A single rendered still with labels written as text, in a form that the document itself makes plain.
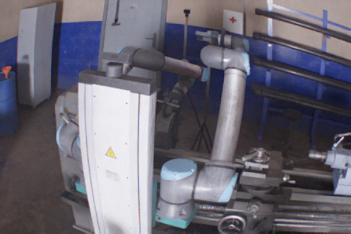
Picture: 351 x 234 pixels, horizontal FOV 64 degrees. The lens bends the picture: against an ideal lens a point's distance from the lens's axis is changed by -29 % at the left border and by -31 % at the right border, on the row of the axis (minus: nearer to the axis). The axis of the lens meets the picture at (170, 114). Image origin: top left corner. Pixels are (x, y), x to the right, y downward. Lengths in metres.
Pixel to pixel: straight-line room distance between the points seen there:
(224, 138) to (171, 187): 0.31
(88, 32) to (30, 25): 1.36
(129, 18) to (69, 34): 1.30
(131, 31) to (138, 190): 4.38
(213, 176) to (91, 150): 0.53
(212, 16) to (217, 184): 4.03
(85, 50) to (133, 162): 4.89
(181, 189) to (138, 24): 4.32
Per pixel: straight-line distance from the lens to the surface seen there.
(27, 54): 5.78
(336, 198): 2.62
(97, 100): 1.51
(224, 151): 1.65
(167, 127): 2.51
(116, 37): 5.92
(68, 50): 6.52
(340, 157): 2.58
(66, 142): 1.94
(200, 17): 5.45
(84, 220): 3.15
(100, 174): 1.67
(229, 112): 1.70
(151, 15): 5.63
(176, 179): 1.61
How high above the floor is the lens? 2.23
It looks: 23 degrees down
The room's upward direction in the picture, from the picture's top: 4 degrees clockwise
